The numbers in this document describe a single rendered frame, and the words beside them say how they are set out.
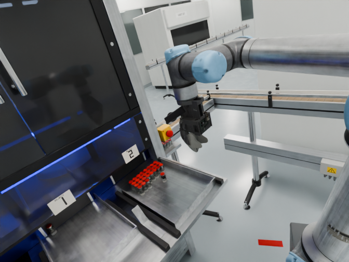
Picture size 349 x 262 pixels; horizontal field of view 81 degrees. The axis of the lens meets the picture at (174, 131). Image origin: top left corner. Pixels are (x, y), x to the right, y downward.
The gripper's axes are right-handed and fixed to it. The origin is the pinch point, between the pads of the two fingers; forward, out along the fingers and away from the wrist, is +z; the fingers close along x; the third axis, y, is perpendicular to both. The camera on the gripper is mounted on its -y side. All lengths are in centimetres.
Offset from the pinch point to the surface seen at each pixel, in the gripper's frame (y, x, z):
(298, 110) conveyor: 13, 82, 22
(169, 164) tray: -26.0, 5.7, 19.7
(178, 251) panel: -36, -2, 92
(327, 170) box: 30, 79, 60
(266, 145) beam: -9, 86, 55
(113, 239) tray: -16.0, -35.7, 21.3
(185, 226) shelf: 3.4, -17.1, 21.5
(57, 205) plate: -36, -43, 7
